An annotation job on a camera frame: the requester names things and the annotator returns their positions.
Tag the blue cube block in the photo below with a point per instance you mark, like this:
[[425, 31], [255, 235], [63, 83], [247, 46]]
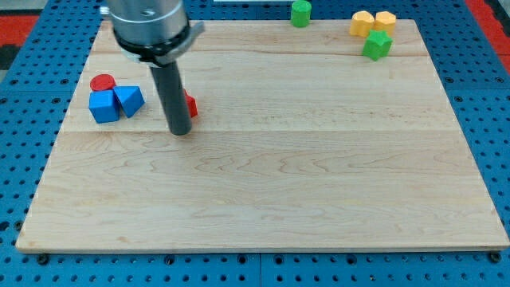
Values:
[[104, 106]]

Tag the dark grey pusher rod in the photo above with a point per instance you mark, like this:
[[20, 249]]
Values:
[[168, 84]]

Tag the yellow hexagon block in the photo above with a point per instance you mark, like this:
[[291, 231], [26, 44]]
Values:
[[385, 21]]

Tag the blue triangle block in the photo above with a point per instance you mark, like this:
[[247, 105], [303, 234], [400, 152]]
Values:
[[130, 98]]

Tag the green star block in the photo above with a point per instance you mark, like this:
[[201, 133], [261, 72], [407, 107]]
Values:
[[377, 44]]

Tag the red block behind rod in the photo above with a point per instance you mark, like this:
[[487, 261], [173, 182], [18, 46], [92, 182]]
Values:
[[191, 104]]

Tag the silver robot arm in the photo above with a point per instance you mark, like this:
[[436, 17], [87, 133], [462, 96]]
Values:
[[155, 32]]

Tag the wooden board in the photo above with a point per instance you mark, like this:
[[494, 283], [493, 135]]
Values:
[[301, 145]]

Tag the red cylinder block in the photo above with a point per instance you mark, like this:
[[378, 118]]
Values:
[[102, 82]]

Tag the green cylinder block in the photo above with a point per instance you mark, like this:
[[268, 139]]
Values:
[[300, 13]]

